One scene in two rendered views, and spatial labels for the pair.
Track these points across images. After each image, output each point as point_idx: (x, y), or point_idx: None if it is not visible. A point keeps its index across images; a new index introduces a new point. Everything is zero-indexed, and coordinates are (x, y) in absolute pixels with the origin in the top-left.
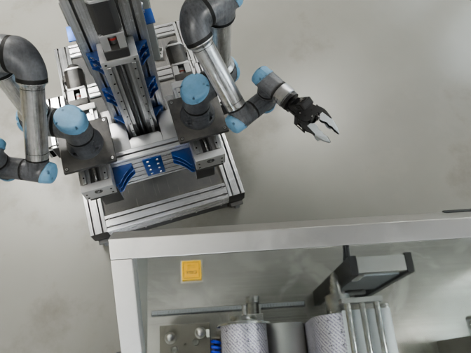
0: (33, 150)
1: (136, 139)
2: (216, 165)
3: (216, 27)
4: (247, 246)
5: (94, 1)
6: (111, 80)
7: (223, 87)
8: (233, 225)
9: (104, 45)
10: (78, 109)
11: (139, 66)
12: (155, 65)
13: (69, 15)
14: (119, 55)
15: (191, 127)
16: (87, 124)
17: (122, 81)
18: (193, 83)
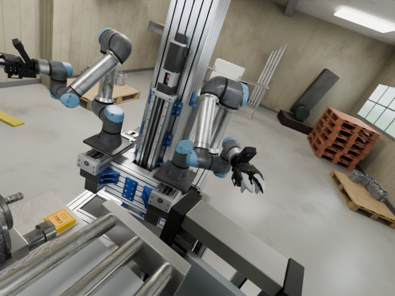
0: (77, 81)
1: (134, 165)
2: (161, 217)
3: (222, 104)
4: None
5: (174, 40)
6: (150, 106)
7: (202, 127)
8: None
9: (161, 77)
10: (122, 111)
11: (168, 110)
12: (177, 127)
13: (158, 57)
14: (164, 90)
15: (167, 173)
16: (119, 121)
17: (154, 118)
18: (187, 143)
